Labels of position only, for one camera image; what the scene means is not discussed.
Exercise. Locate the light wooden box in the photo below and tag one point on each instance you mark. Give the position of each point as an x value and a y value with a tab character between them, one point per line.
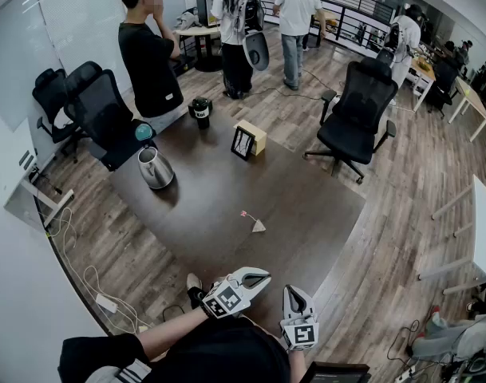
258	136

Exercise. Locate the pile of grey clothes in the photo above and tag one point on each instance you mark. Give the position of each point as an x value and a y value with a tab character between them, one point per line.
186	18

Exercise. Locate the person's left forearm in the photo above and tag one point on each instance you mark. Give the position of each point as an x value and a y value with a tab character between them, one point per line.
167	333

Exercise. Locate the black backpack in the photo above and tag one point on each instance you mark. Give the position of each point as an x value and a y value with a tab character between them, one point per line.
392	34

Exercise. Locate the person's right forearm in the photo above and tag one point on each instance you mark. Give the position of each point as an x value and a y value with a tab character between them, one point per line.
297	359

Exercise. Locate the wooden top desk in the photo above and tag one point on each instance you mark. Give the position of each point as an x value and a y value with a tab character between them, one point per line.
472	102

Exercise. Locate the steel electric kettle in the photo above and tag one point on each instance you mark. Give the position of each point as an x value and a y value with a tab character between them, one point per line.
156	172

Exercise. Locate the black mesh office chair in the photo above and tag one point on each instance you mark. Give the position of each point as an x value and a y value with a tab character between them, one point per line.
49	90
358	106
85	70
103	106

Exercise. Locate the black picture frame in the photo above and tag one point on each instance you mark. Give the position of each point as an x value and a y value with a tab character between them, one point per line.
242	144

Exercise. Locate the small white table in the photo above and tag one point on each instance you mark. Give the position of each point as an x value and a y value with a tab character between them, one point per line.
420	74

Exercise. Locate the small paper scrap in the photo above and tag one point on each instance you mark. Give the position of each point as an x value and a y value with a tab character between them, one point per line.
259	227

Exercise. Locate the person's beige shoe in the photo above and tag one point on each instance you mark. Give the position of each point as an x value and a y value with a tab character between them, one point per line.
194	281

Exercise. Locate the black walking pad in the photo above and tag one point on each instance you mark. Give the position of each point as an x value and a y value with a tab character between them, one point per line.
182	63

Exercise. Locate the black mini fridge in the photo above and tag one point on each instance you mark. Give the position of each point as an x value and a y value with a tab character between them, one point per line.
204	10

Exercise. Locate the round wooden table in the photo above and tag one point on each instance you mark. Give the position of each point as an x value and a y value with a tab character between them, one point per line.
198	32

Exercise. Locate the black bottle white label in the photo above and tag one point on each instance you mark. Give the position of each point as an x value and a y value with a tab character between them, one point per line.
202	112

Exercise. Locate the white power strip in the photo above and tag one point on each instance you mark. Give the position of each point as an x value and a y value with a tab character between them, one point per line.
107	302

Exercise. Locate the person's black shirt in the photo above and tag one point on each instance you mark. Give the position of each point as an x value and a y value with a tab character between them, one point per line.
226	353

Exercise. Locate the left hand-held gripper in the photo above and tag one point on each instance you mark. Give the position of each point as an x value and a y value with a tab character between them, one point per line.
226	299

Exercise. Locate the black chest monitor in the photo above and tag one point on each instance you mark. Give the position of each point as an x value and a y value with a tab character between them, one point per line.
338	375

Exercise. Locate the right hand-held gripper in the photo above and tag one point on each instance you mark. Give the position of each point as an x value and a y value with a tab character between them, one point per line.
302	333

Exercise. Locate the grey shell backpack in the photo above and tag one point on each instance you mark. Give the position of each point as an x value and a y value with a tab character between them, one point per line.
254	42

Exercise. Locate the black metal railing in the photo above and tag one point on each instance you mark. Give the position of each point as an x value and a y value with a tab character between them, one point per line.
346	10

